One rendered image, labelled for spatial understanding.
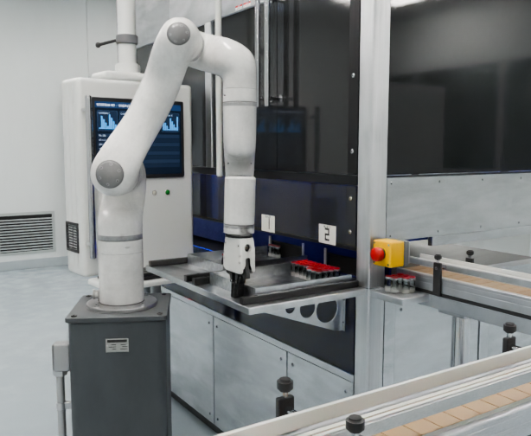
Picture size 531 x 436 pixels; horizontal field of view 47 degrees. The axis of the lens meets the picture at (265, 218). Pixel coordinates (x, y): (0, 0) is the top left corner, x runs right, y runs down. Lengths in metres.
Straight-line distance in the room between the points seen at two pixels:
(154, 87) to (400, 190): 0.77
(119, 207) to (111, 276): 0.19
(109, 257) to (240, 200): 0.38
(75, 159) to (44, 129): 4.65
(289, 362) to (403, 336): 0.46
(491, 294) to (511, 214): 0.66
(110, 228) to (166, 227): 0.92
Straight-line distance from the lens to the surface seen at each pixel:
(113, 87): 2.47
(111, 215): 1.68
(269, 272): 2.00
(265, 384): 2.39
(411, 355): 2.02
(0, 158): 6.98
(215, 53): 1.68
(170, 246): 2.60
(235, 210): 1.64
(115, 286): 1.69
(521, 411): 0.96
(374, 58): 1.81
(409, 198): 1.90
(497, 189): 2.22
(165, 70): 1.63
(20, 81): 7.05
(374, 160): 1.79
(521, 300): 1.63
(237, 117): 1.63
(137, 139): 1.64
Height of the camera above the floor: 1.29
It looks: 6 degrees down
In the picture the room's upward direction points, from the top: straight up
